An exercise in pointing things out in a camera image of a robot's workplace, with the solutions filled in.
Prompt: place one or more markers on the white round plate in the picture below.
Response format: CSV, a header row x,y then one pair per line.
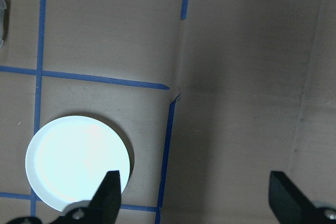
x,y
73,155

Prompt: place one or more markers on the clear plastic egg carton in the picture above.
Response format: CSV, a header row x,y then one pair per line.
x,y
2,19

